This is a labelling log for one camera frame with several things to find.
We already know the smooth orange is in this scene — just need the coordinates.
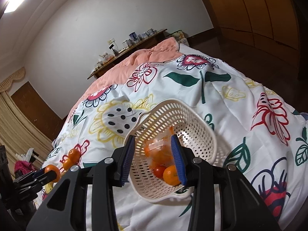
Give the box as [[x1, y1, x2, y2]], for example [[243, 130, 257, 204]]
[[44, 164, 61, 182], [63, 158, 75, 171]]

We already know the mandarin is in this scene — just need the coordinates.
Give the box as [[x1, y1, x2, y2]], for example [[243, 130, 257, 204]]
[[68, 148, 81, 164]]

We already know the red tomato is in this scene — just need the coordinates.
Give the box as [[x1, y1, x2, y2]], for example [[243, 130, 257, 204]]
[[153, 165, 166, 179]]

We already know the cream plastic basket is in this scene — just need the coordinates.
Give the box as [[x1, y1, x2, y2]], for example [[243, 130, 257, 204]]
[[126, 99, 217, 203]]

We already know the plastic bag of oranges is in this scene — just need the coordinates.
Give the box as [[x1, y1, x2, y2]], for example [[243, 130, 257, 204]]
[[144, 126, 174, 170]]

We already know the pink cloth on chair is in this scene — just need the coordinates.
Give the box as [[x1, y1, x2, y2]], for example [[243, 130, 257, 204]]
[[14, 161, 37, 175]]

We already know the beige curtain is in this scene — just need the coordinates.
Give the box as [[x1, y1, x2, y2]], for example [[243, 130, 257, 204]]
[[0, 68, 52, 175]]

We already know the floral white bed sheet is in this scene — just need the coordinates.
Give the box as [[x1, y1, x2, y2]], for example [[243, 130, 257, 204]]
[[44, 46, 307, 230]]

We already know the brown wooden door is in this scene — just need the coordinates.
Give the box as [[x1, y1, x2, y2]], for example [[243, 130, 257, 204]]
[[11, 81, 65, 141]]

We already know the pink quilt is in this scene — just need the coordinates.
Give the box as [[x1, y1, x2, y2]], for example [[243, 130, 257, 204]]
[[66, 38, 182, 121]]

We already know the wooden wardrobe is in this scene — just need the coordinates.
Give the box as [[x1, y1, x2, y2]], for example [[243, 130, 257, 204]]
[[192, 0, 308, 51]]

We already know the wooden sideboard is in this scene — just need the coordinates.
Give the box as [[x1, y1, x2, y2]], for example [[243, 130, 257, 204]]
[[87, 29, 167, 80]]

